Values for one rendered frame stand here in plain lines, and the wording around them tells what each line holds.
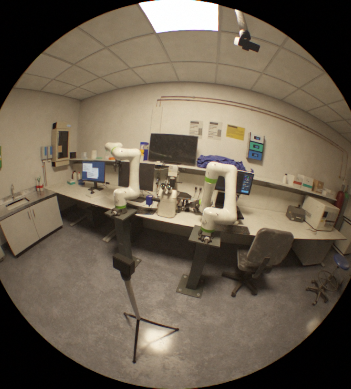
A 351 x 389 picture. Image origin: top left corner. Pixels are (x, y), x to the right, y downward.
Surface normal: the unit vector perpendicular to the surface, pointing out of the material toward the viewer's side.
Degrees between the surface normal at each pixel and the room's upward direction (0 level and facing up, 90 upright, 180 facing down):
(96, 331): 0
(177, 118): 90
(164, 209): 91
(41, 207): 90
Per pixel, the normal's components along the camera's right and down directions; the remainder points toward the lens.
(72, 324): 0.10, -0.95
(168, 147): -0.21, 0.22
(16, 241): 0.97, 0.15
